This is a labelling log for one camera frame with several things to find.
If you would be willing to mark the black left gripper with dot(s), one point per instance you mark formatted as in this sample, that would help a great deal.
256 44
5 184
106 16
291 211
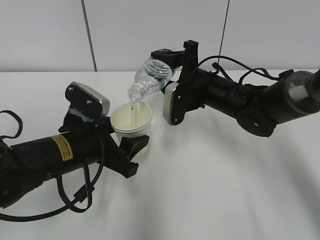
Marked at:
93 140

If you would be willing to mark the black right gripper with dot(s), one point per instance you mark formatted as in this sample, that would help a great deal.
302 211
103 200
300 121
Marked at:
188 60

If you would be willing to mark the clear water bottle green label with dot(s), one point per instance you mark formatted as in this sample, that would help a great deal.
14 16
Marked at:
150 78

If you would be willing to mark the white paper cup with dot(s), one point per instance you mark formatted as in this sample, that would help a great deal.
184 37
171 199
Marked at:
132 121

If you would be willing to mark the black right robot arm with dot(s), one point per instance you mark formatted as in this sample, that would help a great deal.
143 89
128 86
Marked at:
258 109

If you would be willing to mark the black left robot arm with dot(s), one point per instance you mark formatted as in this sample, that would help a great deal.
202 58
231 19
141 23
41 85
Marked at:
26 166

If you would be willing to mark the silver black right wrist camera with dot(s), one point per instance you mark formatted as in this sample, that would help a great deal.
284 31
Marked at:
174 108

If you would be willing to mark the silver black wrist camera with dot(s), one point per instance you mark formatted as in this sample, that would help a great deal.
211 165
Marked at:
85 102
174 108

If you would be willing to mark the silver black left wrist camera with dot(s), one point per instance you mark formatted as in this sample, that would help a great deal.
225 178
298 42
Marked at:
85 102

